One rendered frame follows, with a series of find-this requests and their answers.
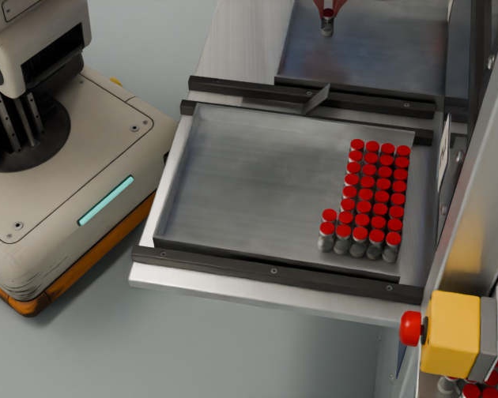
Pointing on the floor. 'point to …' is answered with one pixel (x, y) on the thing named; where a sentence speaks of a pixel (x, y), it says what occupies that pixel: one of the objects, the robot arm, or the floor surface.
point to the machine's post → (477, 203)
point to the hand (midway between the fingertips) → (327, 12)
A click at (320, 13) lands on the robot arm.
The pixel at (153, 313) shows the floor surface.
